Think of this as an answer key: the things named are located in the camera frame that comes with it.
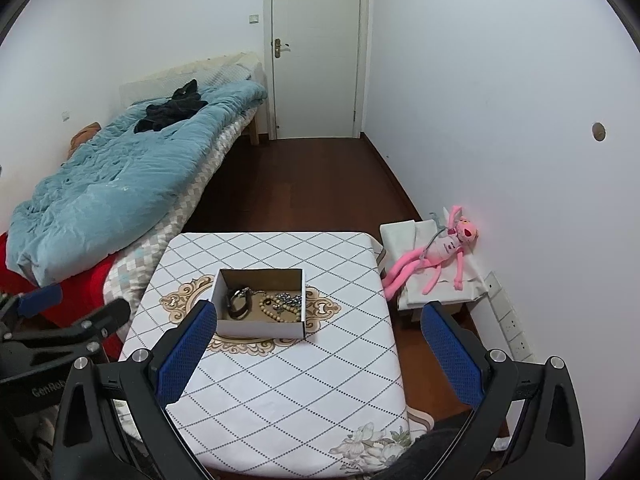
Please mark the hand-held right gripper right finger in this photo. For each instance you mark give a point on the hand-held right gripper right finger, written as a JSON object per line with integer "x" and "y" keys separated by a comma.
{"x": 450, "y": 355}

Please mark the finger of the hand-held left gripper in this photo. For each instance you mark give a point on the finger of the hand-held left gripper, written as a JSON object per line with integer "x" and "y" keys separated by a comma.
{"x": 107, "y": 317}
{"x": 42, "y": 300}

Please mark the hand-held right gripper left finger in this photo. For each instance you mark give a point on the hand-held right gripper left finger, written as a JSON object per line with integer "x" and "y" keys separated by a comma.
{"x": 185, "y": 360}

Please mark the black wristband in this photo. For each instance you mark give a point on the black wristband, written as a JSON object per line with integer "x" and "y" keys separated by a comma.
{"x": 236, "y": 312}

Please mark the white cardboard box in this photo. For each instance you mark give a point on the white cardboard box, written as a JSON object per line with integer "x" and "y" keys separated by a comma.
{"x": 260, "y": 330}

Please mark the red blanket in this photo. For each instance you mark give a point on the red blanket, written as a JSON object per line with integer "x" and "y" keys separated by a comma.
{"x": 90, "y": 280}

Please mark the white power strip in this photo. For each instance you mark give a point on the white power strip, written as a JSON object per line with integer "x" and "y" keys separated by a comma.
{"x": 510, "y": 322}

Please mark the bed with patterned mattress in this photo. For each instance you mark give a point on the bed with patterned mattress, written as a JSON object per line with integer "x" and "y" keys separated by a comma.
{"x": 150, "y": 255}

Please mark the pink plush toy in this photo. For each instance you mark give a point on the pink plush toy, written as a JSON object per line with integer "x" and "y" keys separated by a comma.
{"x": 440, "y": 255}

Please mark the diamond-pattern tablecloth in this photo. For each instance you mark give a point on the diamond-pattern tablecloth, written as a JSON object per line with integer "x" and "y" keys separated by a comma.
{"x": 300, "y": 385}

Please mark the white cloth-covered stool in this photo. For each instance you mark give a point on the white cloth-covered stool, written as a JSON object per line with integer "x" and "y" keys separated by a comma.
{"x": 397, "y": 237}

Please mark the grey clothes hanger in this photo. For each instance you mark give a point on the grey clothes hanger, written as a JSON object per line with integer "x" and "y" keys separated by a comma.
{"x": 434, "y": 219}

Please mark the blue duvet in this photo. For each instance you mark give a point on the blue duvet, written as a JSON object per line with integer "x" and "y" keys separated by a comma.
{"x": 125, "y": 180}

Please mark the brown plush toy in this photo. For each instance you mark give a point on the brown plush toy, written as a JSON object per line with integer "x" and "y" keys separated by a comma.
{"x": 82, "y": 135}

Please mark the black clothing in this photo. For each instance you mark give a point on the black clothing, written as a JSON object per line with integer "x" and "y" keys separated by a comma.
{"x": 165, "y": 110}

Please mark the beige bed headboard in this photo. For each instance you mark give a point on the beige bed headboard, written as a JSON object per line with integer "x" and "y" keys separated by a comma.
{"x": 160, "y": 80}

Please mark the white patterned pillow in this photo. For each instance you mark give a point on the white patterned pillow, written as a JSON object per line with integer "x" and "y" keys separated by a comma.
{"x": 227, "y": 72}

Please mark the white door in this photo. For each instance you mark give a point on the white door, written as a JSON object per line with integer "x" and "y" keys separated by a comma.
{"x": 315, "y": 60}

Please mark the wooden bed frame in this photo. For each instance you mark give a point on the wooden bed frame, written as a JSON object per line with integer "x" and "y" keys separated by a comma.
{"x": 255, "y": 127}

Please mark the round wall hole cover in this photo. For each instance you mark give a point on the round wall hole cover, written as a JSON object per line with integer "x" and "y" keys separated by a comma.
{"x": 598, "y": 131}

